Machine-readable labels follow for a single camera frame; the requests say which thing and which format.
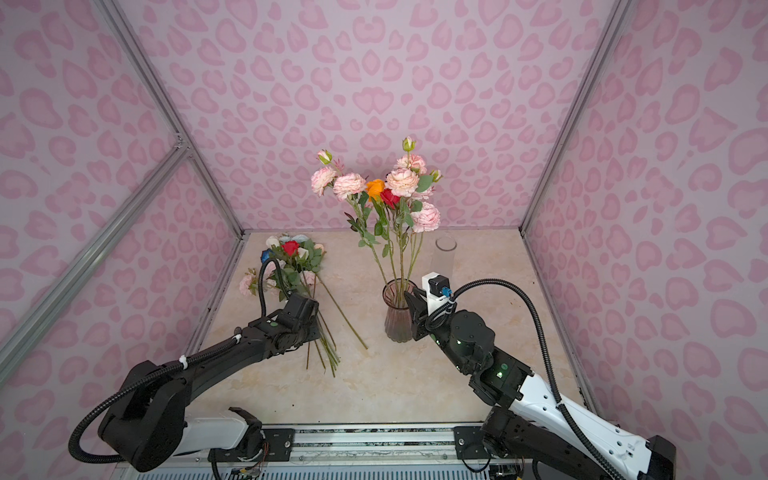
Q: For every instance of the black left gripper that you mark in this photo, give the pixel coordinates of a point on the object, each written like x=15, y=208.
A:
x=316, y=330

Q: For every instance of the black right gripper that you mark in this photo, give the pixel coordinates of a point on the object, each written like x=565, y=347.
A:
x=420, y=320

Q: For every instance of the pale pink carnation spray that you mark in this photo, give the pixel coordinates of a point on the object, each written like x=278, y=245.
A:
x=292, y=281

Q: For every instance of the clear frosted glass vase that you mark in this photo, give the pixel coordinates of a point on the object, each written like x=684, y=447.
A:
x=443, y=257

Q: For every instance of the small red artificial rose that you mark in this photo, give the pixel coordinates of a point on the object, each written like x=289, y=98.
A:
x=390, y=203

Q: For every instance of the orange artificial rose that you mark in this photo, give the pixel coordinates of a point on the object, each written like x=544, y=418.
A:
x=376, y=233

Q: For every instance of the pink rosebud spray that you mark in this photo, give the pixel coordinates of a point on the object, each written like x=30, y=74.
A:
x=404, y=180

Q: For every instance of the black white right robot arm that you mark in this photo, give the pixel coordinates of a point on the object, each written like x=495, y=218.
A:
x=529, y=418

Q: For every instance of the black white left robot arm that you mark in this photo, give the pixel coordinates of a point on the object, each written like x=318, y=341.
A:
x=146, y=423

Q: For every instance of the red rose in bunch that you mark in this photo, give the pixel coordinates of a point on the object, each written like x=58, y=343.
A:
x=291, y=247

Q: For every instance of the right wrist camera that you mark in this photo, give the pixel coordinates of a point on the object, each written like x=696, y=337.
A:
x=437, y=291

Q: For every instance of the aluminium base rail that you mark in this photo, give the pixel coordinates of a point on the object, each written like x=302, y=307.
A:
x=373, y=451

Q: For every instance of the aluminium frame left diagonal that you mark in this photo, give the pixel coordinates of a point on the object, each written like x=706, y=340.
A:
x=38, y=320

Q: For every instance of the aluminium frame right post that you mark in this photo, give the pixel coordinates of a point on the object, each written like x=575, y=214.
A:
x=619, y=15

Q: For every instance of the aluminium frame post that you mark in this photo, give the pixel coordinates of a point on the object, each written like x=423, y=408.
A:
x=619, y=15
x=129, y=42

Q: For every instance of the aluminium frame left post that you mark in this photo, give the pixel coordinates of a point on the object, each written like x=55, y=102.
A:
x=129, y=42

